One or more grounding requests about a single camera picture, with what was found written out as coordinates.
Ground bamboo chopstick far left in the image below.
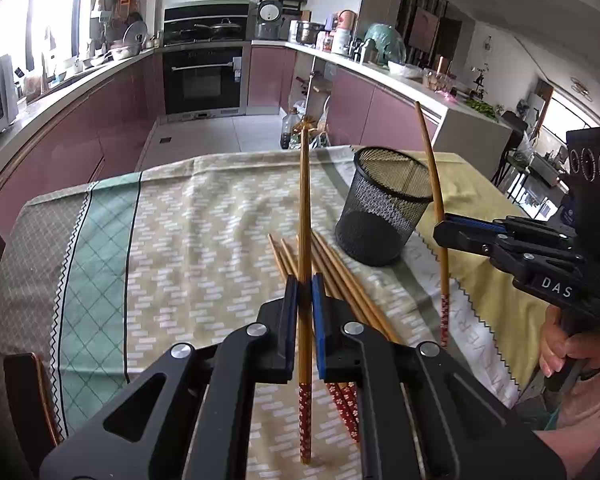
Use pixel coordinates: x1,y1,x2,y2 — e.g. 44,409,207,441
268,234,294,282

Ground black mesh cup holder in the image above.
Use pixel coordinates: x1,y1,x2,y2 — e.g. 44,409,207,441
335,146,432,266

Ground black camera box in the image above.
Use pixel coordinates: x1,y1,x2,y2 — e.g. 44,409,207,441
567,127,600,265

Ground patterned tablecloth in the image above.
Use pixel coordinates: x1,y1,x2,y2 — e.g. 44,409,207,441
0,146,545,479

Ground white rice cooker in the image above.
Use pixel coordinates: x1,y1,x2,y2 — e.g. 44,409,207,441
254,0,284,40

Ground bamboo chopstick red end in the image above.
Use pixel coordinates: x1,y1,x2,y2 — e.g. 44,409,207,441
296,233,361,443

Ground black built-in oven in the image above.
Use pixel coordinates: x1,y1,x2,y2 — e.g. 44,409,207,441
162,47,242,118

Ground person's right hand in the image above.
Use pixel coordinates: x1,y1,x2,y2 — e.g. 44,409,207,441
539,306,600,377

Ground teal round appliance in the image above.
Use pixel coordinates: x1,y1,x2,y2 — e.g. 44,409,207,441
365,23,406,66

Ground steel pot on counter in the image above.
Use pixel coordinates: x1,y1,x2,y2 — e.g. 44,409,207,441
289,20,324,44

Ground pink sleeve forearm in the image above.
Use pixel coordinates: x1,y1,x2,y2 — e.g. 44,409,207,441
535,372,600,479

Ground oil bottle on floor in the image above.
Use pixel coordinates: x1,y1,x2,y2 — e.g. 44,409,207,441
279,107,300,150

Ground wooden chair back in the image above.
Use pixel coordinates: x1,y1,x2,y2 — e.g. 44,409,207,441
3,352,60,479

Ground black wok on stove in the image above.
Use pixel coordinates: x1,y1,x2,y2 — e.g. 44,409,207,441
194,18,244,41

